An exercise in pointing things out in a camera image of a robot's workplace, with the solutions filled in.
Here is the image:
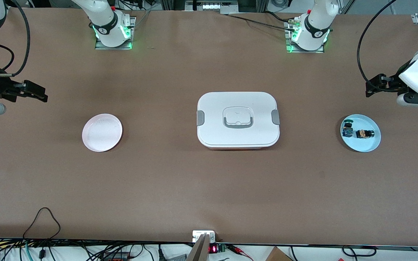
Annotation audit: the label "black looped table cable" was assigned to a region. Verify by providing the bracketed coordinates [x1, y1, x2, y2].
[23, 207, 61, 240]

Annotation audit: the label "red test leads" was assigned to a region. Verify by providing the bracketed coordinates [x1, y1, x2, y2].
[227, 244, 254, 261]

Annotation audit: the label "silver equipment with lights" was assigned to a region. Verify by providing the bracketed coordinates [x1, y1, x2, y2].
[185, 0, 239, 14]

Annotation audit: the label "brown cardboard box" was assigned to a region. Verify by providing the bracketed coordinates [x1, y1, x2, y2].
[265, 246, 294, 261]

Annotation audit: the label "light blue round plate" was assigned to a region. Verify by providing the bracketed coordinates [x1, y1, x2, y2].
[340, 114, 381, 152]

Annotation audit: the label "white lidded container grey latches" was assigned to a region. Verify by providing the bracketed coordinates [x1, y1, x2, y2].
[197, 91, 280, 150]

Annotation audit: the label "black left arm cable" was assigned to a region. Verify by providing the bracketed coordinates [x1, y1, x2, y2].
[357, 0, 398, 83]

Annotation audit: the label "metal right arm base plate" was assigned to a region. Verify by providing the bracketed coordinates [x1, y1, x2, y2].
[95, 16, 136, 50]

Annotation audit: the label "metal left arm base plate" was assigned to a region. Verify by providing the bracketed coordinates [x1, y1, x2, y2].
[285, 18, 325, 54]

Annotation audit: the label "pink round plate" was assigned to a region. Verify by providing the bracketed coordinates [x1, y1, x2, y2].
[82, 113, 123, 152]

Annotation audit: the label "black cable to base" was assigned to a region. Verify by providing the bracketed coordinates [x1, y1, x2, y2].
[221, 13, 298, 30]

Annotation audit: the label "grey camera mounting post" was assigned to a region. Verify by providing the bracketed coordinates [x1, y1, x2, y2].
[187, 231, 217, 261]

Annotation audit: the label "black coiled cable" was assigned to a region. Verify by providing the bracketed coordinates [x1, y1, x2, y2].
[341, 246, 377, 257]

